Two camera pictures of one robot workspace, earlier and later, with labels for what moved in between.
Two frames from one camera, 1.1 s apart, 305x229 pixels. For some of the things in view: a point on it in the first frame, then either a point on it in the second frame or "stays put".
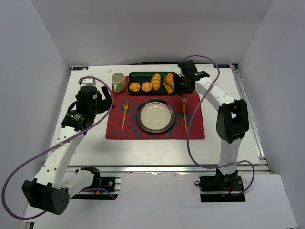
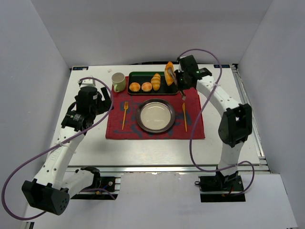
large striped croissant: x=168 y=83 -> x=169 y=74
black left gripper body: x=105 y=99 stays put
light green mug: x=119 y=81 stays put
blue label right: x=222 y=66 stays put
